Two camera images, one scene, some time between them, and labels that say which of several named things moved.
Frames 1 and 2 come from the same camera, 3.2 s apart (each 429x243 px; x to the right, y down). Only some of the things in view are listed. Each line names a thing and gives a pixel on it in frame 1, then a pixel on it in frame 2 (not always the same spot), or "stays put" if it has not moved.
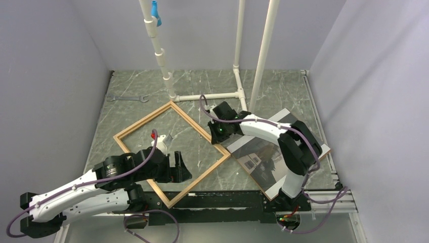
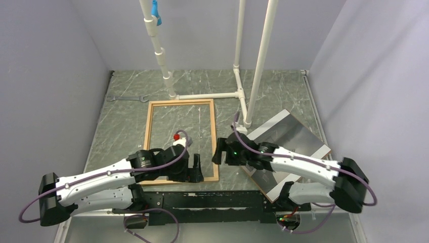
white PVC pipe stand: x=240 y=92 stays put
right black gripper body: x=219 y=129 -> x=233 y=159
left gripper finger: x=179 y=161 -> x=197 y=161
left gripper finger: x=179 y=174 -> x=195 y=175
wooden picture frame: x=125 y=147 -> x=181 y=102
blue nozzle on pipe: x=154 y=13 stays put
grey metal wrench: x=112 y=98 stays put
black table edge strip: x=210 y=208 stays put
